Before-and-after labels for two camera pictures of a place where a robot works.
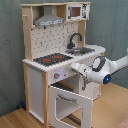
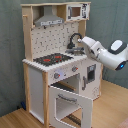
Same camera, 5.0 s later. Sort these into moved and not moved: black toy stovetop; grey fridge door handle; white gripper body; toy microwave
Moved: white gripper body
Not moved: grey fridge door handle; black toy stovetop; toy microwave
